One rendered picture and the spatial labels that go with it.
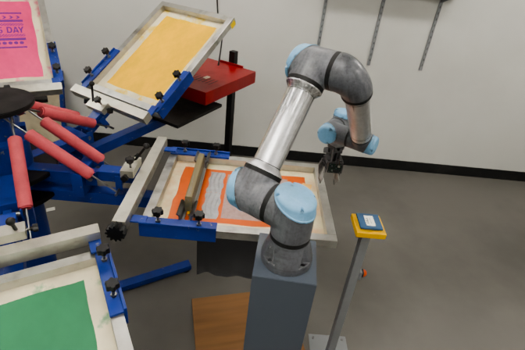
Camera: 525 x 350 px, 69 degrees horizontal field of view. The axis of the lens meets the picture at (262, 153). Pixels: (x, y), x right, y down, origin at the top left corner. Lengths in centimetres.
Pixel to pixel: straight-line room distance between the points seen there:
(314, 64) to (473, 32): 291
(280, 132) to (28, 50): 199
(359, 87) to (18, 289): 124
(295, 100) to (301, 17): 243
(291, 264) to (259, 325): 26
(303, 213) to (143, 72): 164
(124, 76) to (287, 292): 171
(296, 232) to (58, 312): 78
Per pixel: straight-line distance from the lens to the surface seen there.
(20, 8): 302
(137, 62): 250
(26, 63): 271
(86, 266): 151
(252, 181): 106
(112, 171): 182
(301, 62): 114
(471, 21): 391
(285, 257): 109
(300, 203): 100
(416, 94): 395
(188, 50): 241
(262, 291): 115
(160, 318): 253
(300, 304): 118
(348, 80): 111
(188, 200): 161
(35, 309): 144
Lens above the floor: 202
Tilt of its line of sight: 30 degrees down
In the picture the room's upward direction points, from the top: 6 degrees clockwise
